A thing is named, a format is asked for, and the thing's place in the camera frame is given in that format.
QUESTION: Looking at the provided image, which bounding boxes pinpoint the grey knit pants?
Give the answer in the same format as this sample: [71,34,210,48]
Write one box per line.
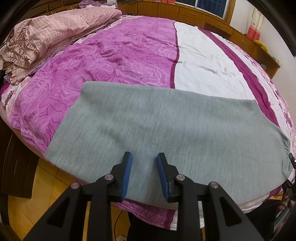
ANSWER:
[45,81,293,208]

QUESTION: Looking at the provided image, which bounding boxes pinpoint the person right hand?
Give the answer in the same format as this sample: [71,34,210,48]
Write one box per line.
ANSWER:
[277,196,295,211]

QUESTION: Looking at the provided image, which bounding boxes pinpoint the dark wooden nightstand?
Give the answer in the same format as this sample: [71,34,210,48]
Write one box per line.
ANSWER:
[0,120,39,199]

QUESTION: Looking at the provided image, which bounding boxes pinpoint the purple white patchwork bedspread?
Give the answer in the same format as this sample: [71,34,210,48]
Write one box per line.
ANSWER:
[1,16,295,230]

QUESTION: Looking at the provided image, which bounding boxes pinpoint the wooden low cabinet row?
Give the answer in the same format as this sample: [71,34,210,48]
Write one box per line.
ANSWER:
[117,1,280,78]

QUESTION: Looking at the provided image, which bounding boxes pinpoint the yellow object on cabinet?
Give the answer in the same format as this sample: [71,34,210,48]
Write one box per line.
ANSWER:
[254,40,268,52]

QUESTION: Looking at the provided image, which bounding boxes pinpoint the pink checked folded quilt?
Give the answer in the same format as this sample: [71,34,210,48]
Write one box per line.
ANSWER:
[1,6,121,85]

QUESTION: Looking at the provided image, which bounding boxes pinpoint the purple pillow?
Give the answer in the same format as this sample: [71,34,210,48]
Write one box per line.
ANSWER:
[78,0,107,9]

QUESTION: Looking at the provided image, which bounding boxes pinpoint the dark window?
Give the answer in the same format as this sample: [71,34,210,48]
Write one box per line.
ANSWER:
[176,0,230,19]

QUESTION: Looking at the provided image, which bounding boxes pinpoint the floral cream red curtain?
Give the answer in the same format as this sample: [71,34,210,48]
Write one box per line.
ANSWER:
[246,6,264,42]

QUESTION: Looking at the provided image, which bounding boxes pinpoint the black cable on floor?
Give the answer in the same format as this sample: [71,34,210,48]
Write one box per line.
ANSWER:
[113,209,125,239]

